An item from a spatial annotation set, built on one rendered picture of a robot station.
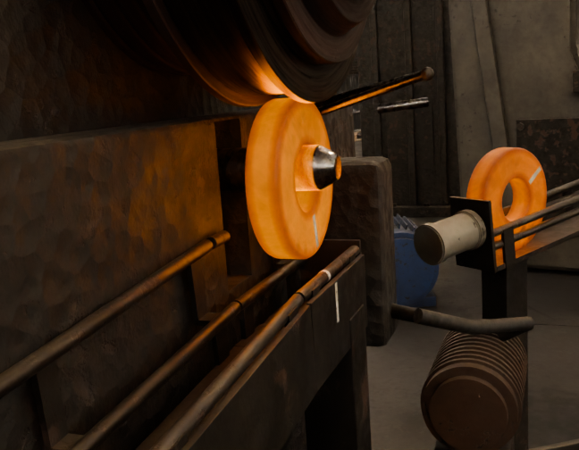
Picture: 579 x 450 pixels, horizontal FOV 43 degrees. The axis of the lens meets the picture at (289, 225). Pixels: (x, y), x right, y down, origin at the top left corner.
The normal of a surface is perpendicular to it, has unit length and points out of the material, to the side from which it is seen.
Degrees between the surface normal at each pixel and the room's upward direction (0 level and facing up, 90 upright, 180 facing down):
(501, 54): 90
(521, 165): 90
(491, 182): 90
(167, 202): 90
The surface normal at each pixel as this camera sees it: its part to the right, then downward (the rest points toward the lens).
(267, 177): -0.37, 0.02
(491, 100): -0.56, 0.19
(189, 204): 0.94, 0.00
